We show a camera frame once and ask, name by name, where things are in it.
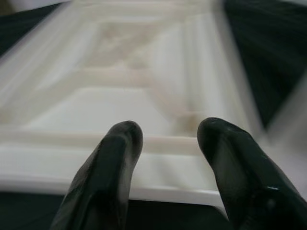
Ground black table cloth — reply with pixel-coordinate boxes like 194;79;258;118
0;0;307;230

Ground white plastic children table top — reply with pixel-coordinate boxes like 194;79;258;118
0;0;264;216

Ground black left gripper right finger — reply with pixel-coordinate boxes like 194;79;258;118
197;117;307;230

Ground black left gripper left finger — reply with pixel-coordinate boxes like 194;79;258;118
49;121;144;230

